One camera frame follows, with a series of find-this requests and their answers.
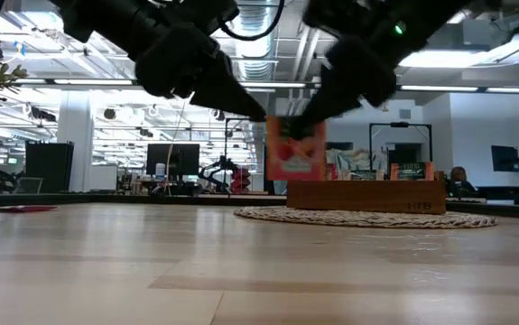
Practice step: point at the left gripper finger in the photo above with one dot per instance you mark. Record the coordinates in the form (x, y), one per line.
(227, 95)

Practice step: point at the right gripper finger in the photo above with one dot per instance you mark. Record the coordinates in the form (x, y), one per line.
(327, 104)

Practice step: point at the orange tea packet silver back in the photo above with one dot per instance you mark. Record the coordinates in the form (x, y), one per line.
(411, 171)

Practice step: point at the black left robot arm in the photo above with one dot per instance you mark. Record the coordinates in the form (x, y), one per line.
(119, 18)

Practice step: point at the black background robot arm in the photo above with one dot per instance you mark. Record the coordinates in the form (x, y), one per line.
(214, 171)

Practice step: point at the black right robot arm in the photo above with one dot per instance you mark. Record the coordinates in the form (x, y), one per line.
(354, 13)

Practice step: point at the wooden tea box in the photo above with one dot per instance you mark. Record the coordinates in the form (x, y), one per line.
(367, 198)

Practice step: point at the pale patterned cloth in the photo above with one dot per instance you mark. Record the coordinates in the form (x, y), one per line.
(354, 159)

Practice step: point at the black computer monitor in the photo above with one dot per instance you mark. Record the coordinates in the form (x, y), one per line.
(173, 159)

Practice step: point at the red background object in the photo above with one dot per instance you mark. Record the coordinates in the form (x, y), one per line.
(241, 178)

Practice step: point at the round woven placemat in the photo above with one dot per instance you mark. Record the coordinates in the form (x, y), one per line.
(286, 217)

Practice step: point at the white building column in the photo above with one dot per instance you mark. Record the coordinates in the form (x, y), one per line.
(76, 153)

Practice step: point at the person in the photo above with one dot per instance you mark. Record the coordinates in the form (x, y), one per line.
(460, 182)

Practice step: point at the black partition panel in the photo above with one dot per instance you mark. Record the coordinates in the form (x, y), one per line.
(49, 167)

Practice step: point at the black desk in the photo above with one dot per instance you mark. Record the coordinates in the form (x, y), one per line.
(507, 192)

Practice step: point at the silver ribbed air duct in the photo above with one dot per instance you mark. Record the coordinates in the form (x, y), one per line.
(256, 63)

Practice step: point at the black metal frame stand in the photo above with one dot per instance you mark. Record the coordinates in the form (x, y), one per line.
(399, 124)

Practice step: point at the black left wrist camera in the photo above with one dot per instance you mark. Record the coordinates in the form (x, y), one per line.
(209, 13)

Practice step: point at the black aluminium table frame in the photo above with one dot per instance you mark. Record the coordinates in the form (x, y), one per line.
(105, 199)

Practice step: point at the black wall monitor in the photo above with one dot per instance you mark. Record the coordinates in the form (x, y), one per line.
(505, 158)

